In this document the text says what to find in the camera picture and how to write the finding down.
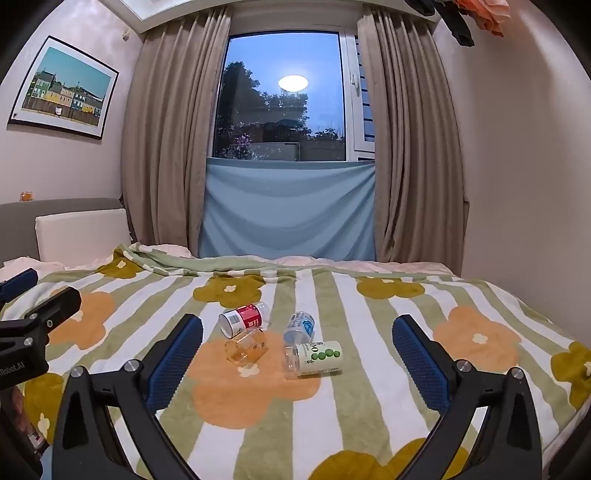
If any green dot label bottle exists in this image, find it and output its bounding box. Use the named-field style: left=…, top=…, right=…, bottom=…
left=283, top=340, right=344, bottom=378

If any beige curtain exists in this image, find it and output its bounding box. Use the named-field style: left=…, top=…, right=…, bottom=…
left=120, top=8, right=232, bottom=257
left=356, top=6, right=470, bottom=265

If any window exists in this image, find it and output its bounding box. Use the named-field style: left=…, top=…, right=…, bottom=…
left=212, top=30, right=378, bottom=164

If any framed houses picture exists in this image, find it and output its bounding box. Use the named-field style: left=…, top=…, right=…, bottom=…
left=6, top=35, right=120, bottom=140

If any grey headboard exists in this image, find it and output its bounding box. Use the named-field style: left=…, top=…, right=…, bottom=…
left=0, top=198, right=123, bottom=260

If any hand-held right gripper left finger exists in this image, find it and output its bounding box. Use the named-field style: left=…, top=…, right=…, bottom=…
left=52, top=314, right=204, bottom=480

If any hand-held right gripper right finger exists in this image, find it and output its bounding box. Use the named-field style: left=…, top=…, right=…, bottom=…
left=392, top=314, right=542, bottom=480

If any red white label bottle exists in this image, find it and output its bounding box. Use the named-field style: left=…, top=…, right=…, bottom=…
left=218, top=302, right=272, bottom=338

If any orange fabric flower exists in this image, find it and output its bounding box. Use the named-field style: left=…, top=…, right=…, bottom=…
left=450, top=0, right=511, bottom=38

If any blue label clear bottle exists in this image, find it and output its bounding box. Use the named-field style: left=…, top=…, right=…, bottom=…
left=283, top=311, right=317, bottom=345

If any white pillow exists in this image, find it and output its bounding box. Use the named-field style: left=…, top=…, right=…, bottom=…
left=35, top=208, right=133, bottom=262

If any white bed sheet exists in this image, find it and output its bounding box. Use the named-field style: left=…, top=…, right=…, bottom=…
left=0, top=257, right=66, bottom=280

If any floral striped blanket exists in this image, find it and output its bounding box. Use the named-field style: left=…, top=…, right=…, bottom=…
left=0, top=244, right=591, bottom=480

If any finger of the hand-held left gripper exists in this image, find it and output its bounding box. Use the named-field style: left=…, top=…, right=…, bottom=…
left=25, top=285, right=82, bottom=340
left=0, top=268, right=39, bottom=304

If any light blue cloth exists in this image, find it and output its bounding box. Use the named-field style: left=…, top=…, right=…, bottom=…
left=198, top=157, right=378, bottom=260

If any dark hanging cloth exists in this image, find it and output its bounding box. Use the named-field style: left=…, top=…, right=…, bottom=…
left=408, top=0, right=476, bottom=47

